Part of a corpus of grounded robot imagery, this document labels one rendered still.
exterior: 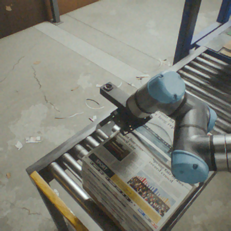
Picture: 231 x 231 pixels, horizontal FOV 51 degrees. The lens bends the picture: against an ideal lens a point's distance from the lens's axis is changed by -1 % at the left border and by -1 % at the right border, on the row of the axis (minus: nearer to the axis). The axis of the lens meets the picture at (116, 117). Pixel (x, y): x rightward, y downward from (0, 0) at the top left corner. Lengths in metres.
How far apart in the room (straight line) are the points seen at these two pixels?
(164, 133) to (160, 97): 0.28
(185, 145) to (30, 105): 2.13
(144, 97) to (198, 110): 0.13
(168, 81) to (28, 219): 1.51
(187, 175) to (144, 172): 0.23
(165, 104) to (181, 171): 0.16
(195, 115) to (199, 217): 1.34
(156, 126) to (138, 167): 0.17
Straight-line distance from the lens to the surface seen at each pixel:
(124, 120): 0.71
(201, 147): 0.51
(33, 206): 1.89
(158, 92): 0.54
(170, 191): 0.72
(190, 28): 1.83
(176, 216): 0.94
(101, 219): 0.92
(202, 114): 0.60
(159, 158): 0.76
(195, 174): 0.51
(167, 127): 0.82
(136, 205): 0.68
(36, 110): 2.46
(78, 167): 1.02
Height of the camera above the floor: 1.66
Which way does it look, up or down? 47 degrees down
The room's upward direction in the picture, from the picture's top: straight up
